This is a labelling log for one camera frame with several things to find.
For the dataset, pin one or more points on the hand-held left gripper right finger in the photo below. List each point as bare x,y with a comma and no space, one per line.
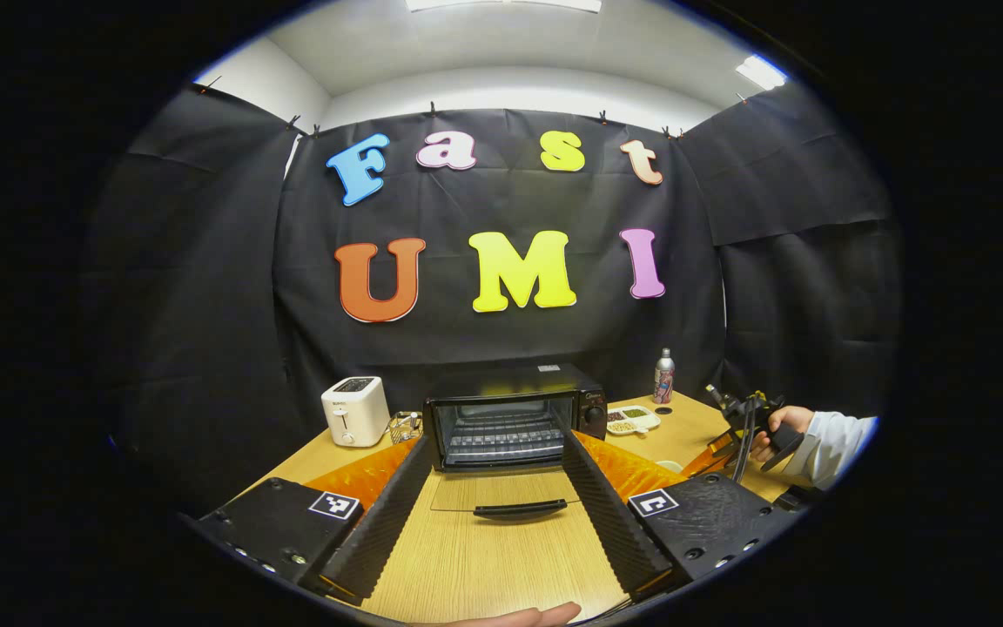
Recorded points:
602,522

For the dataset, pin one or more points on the large ceiling light panel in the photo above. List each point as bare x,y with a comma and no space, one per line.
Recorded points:
501,4

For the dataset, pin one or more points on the small ceiling light panel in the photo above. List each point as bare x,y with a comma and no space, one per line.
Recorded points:
761,71

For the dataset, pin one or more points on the white toaster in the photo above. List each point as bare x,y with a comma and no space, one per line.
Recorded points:
355,414

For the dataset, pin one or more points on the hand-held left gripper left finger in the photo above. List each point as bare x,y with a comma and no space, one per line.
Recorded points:
384,522

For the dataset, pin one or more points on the black electric oven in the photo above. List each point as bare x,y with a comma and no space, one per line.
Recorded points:
510,387

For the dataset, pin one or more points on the white divided snack dish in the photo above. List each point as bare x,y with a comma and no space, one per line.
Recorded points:
632,421

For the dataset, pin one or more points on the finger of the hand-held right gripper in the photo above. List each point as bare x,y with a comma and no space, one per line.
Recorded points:
715,457

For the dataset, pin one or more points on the silver spray bottle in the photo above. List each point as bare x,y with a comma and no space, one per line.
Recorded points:
663,379

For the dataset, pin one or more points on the black backdrop cloth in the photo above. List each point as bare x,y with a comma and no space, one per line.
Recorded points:
510,340

